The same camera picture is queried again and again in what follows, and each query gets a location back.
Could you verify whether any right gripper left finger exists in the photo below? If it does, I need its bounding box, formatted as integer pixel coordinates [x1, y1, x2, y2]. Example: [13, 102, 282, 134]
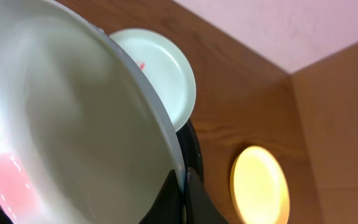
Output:
[139, 170, 182, 224]

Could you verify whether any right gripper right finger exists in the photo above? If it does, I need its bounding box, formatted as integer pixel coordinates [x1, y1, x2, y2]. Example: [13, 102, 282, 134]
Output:
[186, 167, 228, 224]

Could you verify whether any black round tray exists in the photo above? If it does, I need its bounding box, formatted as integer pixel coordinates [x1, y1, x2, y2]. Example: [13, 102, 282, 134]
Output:
[0, 120, 204, 224]

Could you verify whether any light blue plate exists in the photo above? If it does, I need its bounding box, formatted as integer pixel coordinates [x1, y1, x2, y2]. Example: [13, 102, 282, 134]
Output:
[109, 28, 196, 131]
[0, 1, 185, 223]

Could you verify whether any yellow plate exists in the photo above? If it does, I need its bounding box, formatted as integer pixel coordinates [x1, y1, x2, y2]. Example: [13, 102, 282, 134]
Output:
[230, 146, 290, 224]

